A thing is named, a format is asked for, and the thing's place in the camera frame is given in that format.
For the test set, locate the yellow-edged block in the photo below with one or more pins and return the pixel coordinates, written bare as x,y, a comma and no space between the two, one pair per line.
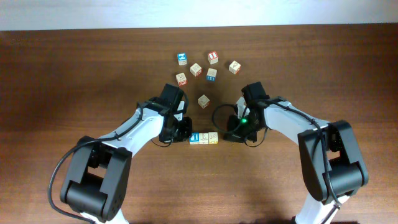
213,137

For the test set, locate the acorn block with green N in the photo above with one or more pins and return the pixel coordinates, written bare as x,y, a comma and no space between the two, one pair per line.
203,101

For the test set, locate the blue-top block with L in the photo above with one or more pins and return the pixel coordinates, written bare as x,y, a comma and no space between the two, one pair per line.
194,138

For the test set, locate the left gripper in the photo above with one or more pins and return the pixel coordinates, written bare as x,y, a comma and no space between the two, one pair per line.
185,130

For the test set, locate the blue-top block with 2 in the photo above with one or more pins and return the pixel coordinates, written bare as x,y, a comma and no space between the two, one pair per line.
182,58

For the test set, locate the ice cream cone block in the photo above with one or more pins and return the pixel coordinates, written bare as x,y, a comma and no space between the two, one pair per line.
234,67

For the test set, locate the block with red E side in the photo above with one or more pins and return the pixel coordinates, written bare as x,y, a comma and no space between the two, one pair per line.
196,70

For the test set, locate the sailboat block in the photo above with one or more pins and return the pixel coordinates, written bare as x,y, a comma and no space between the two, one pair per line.
203,138

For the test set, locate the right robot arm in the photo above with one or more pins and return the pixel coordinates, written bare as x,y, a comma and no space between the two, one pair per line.
332,164

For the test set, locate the red-top block with I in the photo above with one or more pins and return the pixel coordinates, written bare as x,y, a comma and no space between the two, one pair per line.
212,57

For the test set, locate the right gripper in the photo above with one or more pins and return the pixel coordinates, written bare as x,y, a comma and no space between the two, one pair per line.
237,131

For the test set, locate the butterfly block, red side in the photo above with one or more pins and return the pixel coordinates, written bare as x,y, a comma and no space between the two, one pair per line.
181,79

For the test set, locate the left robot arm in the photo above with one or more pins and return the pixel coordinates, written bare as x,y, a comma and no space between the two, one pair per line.
96,181

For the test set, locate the block with 8, blue side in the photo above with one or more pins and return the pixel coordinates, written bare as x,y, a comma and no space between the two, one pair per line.
211,74

